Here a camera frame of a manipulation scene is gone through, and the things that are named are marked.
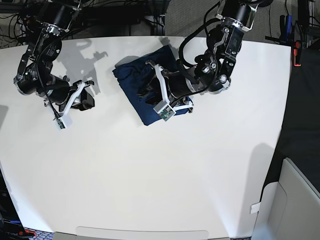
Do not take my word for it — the red and black clamp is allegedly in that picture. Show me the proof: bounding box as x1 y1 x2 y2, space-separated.
293 40 302 67

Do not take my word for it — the blue handled tool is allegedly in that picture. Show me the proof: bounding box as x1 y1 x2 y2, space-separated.
285 15 292 39

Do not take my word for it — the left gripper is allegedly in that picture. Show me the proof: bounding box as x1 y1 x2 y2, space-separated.
137 68 205 105

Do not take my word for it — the black box red button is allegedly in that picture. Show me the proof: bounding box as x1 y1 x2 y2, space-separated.
0 221 37 240

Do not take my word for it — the beige plastic bin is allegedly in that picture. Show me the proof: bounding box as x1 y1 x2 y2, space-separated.
251 158 320 240

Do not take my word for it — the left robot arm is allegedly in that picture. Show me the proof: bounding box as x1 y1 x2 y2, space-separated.
137 0 260 107

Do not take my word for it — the blue long-sleeve shirt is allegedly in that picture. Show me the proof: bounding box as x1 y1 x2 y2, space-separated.
112 45 178 126

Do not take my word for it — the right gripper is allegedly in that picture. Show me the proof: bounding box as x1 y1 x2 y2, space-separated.
44 76 95 112

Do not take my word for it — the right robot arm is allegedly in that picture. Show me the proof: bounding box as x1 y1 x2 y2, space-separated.
13 0 83 112

